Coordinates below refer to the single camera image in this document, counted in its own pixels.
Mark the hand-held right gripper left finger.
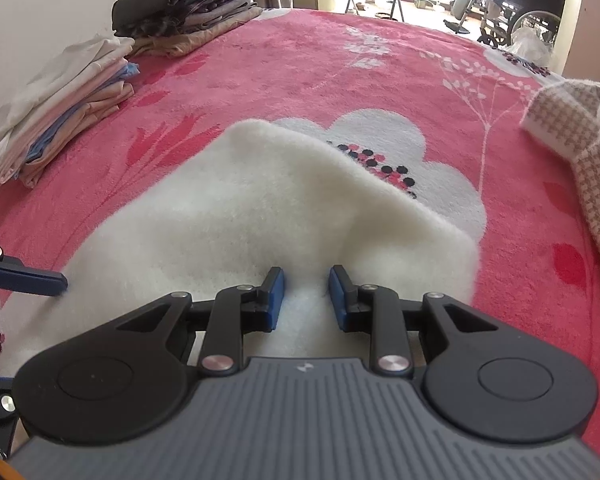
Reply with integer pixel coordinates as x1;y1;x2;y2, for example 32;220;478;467
115;265;287;377

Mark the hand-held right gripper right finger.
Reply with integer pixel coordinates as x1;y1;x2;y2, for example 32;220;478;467
327;264;498;377

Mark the cream fleece sweater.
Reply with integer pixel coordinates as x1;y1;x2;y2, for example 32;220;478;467
0;119;481;378

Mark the stack of pale folded clothes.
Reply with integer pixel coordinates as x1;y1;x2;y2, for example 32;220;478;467
0;35;142;189

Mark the stack of dark folded clothes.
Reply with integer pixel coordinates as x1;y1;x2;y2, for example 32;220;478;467
111;0;264;59

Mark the red floral blanket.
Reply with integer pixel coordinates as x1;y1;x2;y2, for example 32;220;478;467
0;7;600;480

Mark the houndstooth garment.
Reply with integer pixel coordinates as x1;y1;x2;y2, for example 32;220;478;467
520;79;600;281

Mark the white plastic bag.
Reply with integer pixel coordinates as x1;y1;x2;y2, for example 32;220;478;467
509;24;554;62

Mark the black wheelchair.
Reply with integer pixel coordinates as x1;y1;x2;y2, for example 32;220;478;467
442;0;572;49

